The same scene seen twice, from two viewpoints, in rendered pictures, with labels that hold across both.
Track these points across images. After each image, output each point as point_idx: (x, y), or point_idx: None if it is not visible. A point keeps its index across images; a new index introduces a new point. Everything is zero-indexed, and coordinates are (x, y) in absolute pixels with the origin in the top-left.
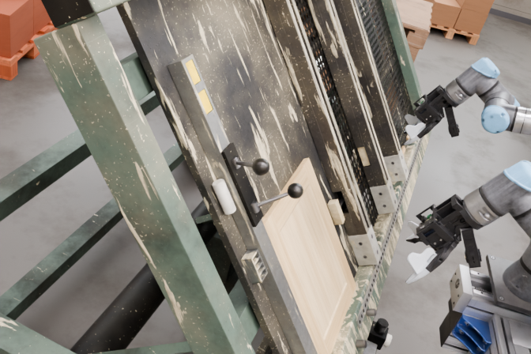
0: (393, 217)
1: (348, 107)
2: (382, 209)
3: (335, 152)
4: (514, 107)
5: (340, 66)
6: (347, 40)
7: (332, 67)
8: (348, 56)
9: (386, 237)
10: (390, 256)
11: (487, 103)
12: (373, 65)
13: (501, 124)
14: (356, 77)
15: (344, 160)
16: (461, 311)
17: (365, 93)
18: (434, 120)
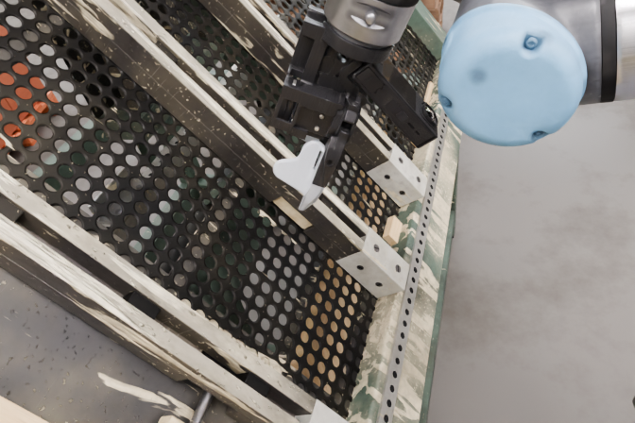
0: (407, 297)
1: (205, 132)
2: (379, 289)
3: (102, 312)
4: None
5: (132, 55)
6: None
7: (121, 63)
8: (145, 23)
9: (392, 363)
10: (417, 392)
11: (458, 8)
12: (267, 15)
13: (542, 95)
14: (192, 60)
15: (159, 309)
16: None
17: (277, 75)
18: (337, 125)
